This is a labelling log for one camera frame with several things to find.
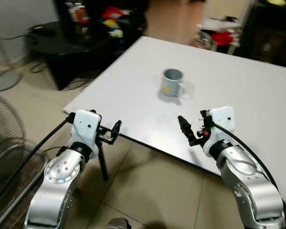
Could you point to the red bag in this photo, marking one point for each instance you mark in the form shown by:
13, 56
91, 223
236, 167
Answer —
224, 37

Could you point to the black cabinet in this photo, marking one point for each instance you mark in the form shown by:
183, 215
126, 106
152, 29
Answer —
133, 14

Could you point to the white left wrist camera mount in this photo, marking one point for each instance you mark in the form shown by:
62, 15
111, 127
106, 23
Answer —
85, 126

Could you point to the black glass side table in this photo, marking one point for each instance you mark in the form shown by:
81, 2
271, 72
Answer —
62, 47

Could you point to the grey ceramic mug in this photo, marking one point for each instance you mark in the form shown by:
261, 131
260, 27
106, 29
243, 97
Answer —
170, 88

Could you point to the white low stool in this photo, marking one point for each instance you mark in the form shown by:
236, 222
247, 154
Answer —
219, 24

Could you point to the dark wooden furniture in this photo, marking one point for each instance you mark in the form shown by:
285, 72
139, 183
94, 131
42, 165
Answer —
269, 33

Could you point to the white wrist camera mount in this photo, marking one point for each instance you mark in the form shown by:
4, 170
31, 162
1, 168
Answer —
221, 121
85, 126

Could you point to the grey robot foot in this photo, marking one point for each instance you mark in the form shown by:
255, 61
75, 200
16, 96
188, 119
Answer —
118, 223

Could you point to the grey floor fan base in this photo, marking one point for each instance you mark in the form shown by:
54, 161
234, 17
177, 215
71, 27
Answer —
2, 80

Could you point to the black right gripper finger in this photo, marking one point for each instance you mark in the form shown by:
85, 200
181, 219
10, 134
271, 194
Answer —
185, 128

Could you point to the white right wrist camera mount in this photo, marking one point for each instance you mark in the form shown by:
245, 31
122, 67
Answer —
221, 121

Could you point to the colourful plush toy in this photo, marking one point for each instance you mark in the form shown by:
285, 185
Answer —
113, 21

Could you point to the black table leg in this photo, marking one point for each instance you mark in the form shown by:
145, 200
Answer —
103, 164

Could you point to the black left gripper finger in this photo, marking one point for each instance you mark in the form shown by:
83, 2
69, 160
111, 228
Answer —
113, 138

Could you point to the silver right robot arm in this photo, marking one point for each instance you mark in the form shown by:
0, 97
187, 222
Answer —
250, 191

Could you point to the white rectangular table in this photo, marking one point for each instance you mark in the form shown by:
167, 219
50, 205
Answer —
229, 90

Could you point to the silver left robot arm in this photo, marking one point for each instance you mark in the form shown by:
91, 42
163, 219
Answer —
57, 183

